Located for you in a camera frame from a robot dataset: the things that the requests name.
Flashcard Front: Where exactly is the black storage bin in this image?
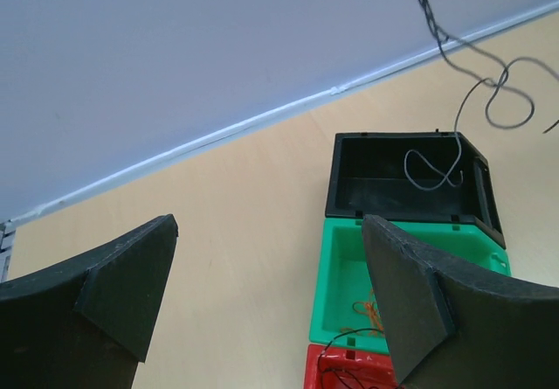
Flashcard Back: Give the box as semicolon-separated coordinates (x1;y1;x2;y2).
325;131;506;247

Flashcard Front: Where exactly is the red storage bin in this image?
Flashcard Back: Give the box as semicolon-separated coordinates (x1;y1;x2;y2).
303;344;398;389

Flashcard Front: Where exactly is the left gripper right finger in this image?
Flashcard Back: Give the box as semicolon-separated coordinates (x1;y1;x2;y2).
362;215;558;388

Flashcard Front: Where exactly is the thin black wire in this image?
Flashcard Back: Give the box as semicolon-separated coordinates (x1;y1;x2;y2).
316;326;397;389

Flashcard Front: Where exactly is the green storage bin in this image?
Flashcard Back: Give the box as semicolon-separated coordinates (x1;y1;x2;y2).
309;218;511;355

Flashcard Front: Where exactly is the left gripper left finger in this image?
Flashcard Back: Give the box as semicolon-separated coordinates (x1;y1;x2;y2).
1;214;178;388

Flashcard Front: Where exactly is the grey wire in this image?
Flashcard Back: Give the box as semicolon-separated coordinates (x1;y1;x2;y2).
404;0;559;191

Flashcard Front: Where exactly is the aluminium table edge frame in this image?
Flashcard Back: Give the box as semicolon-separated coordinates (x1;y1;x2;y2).
0;2;559;281

